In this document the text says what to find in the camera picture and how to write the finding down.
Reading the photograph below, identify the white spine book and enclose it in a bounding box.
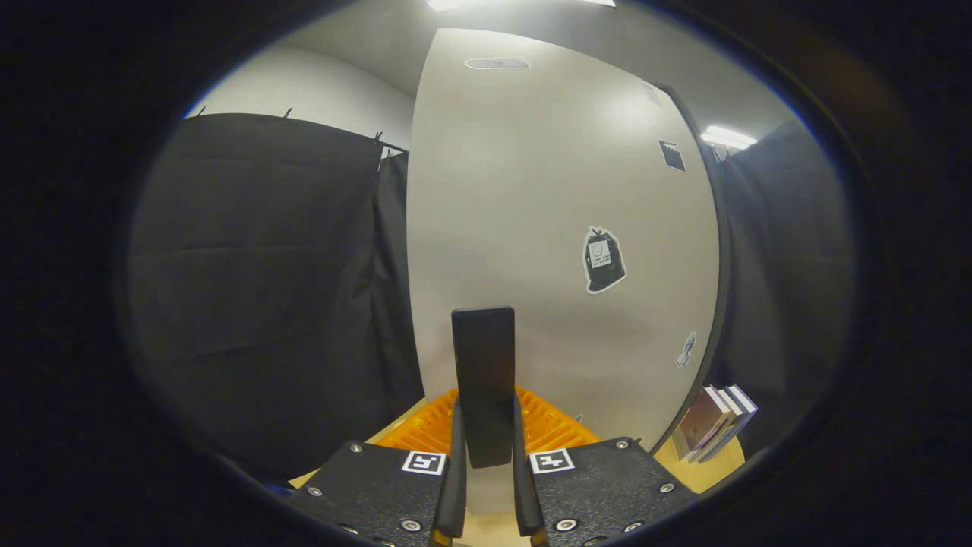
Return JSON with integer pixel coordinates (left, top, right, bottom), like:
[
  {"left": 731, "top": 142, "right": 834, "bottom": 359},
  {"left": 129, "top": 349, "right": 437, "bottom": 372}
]
[{"left": 699, "top": 385, "right": 743, "bottom": 463}]

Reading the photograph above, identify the purple cover book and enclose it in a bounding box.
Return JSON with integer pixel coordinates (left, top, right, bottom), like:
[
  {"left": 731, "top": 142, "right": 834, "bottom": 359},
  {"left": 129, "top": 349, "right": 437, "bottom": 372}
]
[{"left": 672, "top": 386, "right": 730, "bottom": 460}]

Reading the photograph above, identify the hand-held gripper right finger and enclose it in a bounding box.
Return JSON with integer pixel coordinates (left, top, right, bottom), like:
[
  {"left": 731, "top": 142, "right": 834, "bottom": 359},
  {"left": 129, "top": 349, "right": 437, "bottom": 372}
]
[{"left": 510, "top": 386, "right": 698, "bottom": 547}]

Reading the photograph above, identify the large ceiling light panel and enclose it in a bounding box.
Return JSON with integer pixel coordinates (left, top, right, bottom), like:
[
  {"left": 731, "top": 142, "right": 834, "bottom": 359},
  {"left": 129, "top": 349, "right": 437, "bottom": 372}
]
[{"left": 425, "top": 0, "right": 616, "bottom": 10}]

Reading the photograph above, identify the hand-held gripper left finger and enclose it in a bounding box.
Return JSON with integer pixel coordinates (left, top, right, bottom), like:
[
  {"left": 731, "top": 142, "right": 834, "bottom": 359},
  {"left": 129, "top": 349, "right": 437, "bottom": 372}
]
[{"left": 289, "top": 389, "right": 468, "bottom": 547}]

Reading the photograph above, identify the black door handle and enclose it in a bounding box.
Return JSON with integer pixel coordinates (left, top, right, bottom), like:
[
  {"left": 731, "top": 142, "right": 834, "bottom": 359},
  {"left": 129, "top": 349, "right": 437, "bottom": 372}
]
[{"left": 451, "top": 306, "right": 516, "bottom": 470}]

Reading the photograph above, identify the black backdrop cloth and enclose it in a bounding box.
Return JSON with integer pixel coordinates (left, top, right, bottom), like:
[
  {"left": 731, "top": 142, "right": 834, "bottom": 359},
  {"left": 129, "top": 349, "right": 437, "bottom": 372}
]
[{"left": 125, "top": 112, "right": 855, "bottom": 487}]

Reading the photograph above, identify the beige cabinet door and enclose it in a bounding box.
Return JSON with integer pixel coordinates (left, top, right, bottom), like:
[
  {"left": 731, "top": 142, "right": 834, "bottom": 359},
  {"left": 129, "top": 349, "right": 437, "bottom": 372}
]
[{"left": 406, "top": 28, "right": 721, "bottom": 517}]

